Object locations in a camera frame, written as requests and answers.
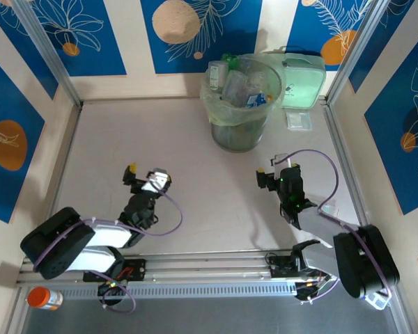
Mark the slim clear bottle blue cap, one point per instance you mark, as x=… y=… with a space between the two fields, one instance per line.
x=256 y=100

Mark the large clear plastic bottle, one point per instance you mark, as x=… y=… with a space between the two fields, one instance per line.
x=237 y=87

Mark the small clear bottle pale label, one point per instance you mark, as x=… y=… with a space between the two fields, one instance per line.
x=216 y=74

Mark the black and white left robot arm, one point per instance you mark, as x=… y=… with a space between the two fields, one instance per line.
x=55 y=243

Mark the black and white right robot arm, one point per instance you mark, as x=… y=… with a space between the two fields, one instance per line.
x=365 y=264

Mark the grey metal mesh bin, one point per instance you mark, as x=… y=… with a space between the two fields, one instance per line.
x=237 y=139

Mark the green plastic bin liner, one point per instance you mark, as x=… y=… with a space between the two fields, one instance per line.
x=216 y=111

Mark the green clear plastic packet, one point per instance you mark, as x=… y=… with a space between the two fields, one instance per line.
x=329 y=208

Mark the small clear sachet packet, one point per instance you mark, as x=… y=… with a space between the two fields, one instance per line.
x=299 y=121

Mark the mint green zip pouch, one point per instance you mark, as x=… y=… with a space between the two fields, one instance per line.
x=303 y=87

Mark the orange lid jar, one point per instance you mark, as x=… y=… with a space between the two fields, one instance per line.
x=42 y=298

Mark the clear compartment organizer box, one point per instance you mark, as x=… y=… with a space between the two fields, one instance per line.
x=379 y=302

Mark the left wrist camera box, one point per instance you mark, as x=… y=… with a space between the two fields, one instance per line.
x=156 y=179

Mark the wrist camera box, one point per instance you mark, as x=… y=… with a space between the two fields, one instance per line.
x=280 y=160
x=156 y=179

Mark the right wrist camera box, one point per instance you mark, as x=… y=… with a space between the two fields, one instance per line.
x=280 y=160

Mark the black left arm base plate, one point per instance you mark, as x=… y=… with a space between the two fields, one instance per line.
x=136 y=269

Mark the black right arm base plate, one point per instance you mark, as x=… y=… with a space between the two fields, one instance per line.
x=277 y=266

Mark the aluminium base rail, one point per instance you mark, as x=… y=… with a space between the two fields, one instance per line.
x=212 y=264

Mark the aluminium frame post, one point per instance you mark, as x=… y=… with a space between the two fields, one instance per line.
x=48 y=52
x=357 y=52

